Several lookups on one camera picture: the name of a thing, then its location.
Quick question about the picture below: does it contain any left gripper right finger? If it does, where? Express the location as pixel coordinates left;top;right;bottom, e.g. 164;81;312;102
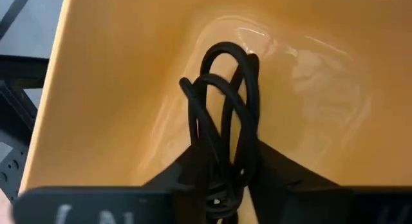
249;140;341;224

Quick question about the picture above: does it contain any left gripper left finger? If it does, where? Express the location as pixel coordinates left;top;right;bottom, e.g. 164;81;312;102
143;143;207;224

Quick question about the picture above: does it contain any black USB-C cable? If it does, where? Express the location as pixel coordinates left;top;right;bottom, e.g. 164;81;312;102
178;41;261;224

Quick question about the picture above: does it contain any yellow plastic bin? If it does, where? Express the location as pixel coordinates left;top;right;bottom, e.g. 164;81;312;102
17;0;412;224

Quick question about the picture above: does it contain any black aluminium table frame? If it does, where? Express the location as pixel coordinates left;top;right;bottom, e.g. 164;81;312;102
0;55;49;202

